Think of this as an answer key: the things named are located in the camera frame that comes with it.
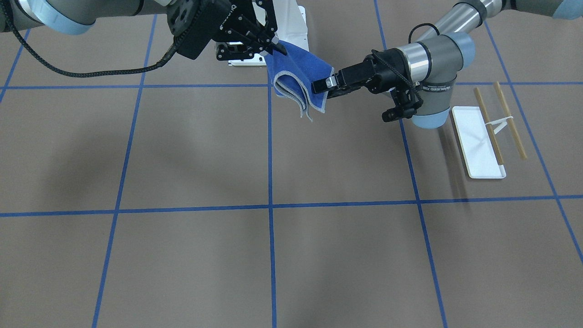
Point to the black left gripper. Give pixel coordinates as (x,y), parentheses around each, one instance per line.
(370,69)

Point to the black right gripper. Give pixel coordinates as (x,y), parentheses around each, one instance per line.
(224,23)

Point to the blue towel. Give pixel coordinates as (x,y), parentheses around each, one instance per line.
(292,75)

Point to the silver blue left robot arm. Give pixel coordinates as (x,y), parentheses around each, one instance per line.
(420,76)

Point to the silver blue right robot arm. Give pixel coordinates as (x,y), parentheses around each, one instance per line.
(74,17)

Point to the white wooden towel rack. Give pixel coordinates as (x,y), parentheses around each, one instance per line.
(477,135)

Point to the white camera post with base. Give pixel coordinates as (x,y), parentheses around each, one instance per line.
(257,27)

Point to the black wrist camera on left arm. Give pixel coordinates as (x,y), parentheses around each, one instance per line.
(407,102)

